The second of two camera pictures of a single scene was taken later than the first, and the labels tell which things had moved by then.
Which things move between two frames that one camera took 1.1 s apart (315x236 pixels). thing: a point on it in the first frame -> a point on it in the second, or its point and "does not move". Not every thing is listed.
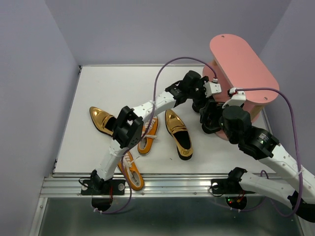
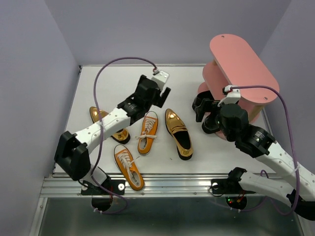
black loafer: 198,103 does not move
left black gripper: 200,84 -> 158,100
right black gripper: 210,107 does not move
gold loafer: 179,131 does not move
